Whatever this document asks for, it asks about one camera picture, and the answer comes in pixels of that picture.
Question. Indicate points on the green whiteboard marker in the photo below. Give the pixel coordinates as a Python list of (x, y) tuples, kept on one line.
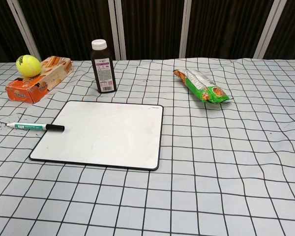
[(29, 126)]

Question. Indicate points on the white dry-erase board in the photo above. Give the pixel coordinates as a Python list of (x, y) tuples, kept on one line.
[(100, 137)]

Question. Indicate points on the dark juice bottle white cap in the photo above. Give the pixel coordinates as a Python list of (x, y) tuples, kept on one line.
[(104, 73)]

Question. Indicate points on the green snack bag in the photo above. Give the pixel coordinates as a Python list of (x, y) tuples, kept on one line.
[(206, 88)]

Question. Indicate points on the white black checked tablecloth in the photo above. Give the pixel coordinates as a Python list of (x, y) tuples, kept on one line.
[(211, 172)]

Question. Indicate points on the dark screen curtain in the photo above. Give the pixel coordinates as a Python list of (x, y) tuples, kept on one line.
[(150, 24)]

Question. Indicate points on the orange biscuit box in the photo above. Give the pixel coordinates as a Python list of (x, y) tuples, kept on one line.
[(22, 92)]

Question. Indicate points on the yellow tennis ball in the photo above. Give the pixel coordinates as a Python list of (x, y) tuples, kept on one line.
[(28, 65)]

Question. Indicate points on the white screen frame post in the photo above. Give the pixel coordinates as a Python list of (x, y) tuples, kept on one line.
[(270, 29), (119, 29), (24, 29), (187, 29)]

